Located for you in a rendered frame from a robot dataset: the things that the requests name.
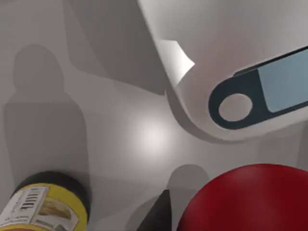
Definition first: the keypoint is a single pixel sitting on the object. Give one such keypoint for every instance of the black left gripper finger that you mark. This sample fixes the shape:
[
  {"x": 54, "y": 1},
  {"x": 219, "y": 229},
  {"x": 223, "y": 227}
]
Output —
[{"x": 161, "y": 214}]

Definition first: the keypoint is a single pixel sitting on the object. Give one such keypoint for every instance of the dark red round object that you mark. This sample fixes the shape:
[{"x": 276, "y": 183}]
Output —
[{"x": 243, "y": 199}]

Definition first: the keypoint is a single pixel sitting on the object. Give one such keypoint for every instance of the yellow bottle with black cap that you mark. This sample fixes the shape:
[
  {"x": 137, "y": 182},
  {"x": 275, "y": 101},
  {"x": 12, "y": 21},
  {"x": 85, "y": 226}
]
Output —
[{"x": 43, "y": 204}]

